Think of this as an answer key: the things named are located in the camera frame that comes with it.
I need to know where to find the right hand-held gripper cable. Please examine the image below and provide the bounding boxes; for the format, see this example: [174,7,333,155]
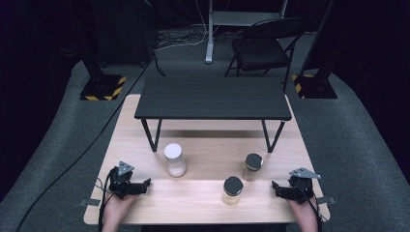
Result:
[296,184,330,232]

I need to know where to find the hand-held gripper cable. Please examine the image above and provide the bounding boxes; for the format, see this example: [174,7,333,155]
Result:
[296,184,330,232]
[95,167,118,232]

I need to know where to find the person's right hand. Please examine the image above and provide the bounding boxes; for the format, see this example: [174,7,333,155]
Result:
[285,196,320,232]

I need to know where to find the black folding chair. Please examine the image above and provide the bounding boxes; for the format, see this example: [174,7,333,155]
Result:
[224,17,308,93]

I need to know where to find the black raised shelf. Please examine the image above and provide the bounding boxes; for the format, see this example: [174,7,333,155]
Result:
[133,75,293,154]

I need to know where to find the white-lid jar of white powder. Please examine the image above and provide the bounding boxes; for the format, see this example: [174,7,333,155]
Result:
[163,142,188,178]

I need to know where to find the left hand-held gripper cable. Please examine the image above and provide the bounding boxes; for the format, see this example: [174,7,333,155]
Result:
[95,167,118,232]

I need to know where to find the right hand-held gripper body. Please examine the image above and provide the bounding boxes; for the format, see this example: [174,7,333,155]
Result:
[279,167,322,205]

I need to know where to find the white desk frame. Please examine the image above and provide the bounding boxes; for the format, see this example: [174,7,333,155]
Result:
[205,0,289,65]

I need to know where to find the bundle of floor cables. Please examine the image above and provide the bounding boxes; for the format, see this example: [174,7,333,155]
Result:
[154,27,246,52]

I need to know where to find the person's left hand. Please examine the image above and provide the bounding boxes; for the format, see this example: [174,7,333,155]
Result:
[102,192,140,232]

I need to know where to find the black stand with striped base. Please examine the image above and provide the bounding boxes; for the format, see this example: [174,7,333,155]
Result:
[291,0,338,100]
[76,32,128,102]

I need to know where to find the black-lid jar of yellow powder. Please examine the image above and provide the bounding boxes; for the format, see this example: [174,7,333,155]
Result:
[221,175,245,207]

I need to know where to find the black-lid jar of brown powder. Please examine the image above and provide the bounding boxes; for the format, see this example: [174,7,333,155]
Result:
[241,153,264,183]

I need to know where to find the grey tape piece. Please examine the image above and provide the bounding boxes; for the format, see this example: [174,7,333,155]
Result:
[79,198,102,208]
[317,196,337,206]

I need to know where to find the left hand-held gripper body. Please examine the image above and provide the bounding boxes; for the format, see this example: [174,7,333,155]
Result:
[107,160,143,200]

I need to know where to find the long black floor cable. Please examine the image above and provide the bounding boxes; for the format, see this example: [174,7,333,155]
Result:
[14,59,153,232]

